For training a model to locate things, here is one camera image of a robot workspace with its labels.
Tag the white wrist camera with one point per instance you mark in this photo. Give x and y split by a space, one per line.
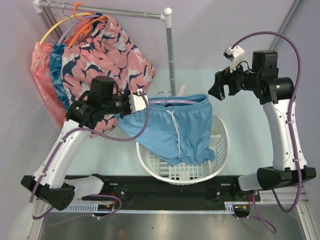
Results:
235 55
138 101

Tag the metal clothes rack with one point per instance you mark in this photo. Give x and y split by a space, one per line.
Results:
166 16

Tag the purple plastic hanger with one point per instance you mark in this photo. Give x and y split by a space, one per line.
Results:
169 101

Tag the pink shark print shorts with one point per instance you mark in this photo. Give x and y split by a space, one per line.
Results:
107 51

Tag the orange plastic hanger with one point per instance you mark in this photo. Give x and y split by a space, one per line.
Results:
87 26

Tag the light blue shorts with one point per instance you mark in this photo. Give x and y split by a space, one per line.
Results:
178 133

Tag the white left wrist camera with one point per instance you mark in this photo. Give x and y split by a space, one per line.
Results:
138 101

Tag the purple hanger with shorts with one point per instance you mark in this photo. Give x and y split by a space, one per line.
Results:
73 28

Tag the white plastic laundry basket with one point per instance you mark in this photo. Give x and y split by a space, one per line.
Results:
183 174

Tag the blue patterned shorts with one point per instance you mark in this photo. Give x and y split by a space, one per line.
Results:
55 67

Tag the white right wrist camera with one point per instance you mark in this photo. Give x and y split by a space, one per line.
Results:
235 55

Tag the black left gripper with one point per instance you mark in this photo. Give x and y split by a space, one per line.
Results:
128 111

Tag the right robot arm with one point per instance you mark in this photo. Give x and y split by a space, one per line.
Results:
289 166

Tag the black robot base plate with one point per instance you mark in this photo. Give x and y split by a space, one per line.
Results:
148 194

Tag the white slotted cable duct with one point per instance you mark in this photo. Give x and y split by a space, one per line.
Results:
103 208

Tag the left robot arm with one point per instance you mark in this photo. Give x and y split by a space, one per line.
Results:
48 183

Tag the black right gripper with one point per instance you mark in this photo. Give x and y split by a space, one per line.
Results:
225 77

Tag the pink tie-dye shorts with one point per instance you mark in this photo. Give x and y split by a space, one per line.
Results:
40 69

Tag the yellow plastic hanger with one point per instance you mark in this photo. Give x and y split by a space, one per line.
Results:
78 16

